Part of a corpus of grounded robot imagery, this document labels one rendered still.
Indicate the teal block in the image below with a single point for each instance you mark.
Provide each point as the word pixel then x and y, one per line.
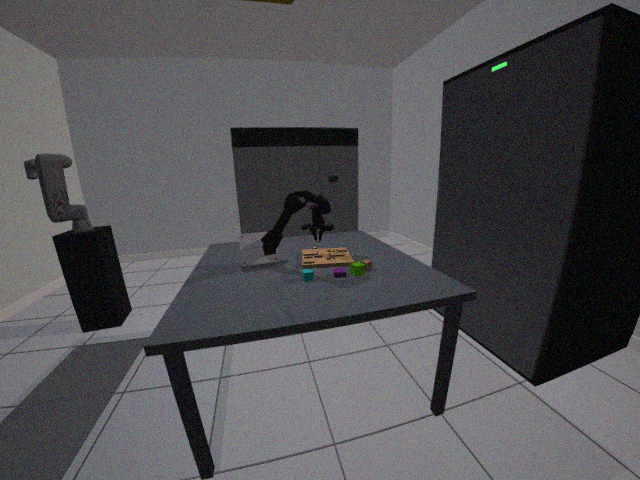
pixel 307 275

